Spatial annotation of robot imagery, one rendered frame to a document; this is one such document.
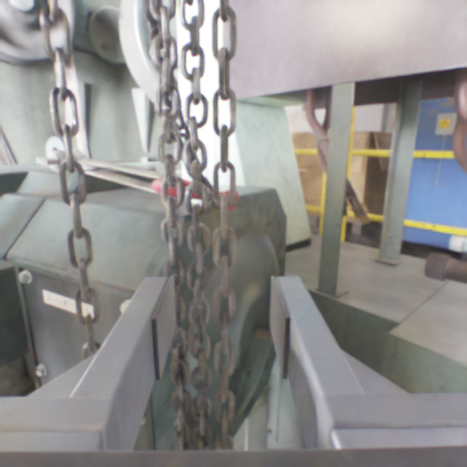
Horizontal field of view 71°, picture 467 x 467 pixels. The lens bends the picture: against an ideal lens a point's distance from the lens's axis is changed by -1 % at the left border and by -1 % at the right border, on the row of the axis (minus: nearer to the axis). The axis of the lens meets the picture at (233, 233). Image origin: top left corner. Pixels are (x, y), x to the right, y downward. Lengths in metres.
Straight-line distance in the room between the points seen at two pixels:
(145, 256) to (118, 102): 1.07
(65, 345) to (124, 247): 0.16
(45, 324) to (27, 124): 0.89
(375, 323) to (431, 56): 0.48
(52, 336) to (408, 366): 0.57
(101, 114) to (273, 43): 0.74
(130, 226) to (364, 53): 0.51
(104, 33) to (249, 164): 0.69
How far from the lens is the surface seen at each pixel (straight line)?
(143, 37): 1.21
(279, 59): 0.82
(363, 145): 3.71
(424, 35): 0.67
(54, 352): 0.51
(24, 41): 1.19
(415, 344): 0.66
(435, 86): 1.02
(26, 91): 1.30
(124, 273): 0.37
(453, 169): 3.26
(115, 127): 1.38
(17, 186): 0.66
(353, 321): 0.76
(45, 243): 0.49
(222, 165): 0.23
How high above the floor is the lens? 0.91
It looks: 15 degrees down
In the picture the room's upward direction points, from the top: straight up
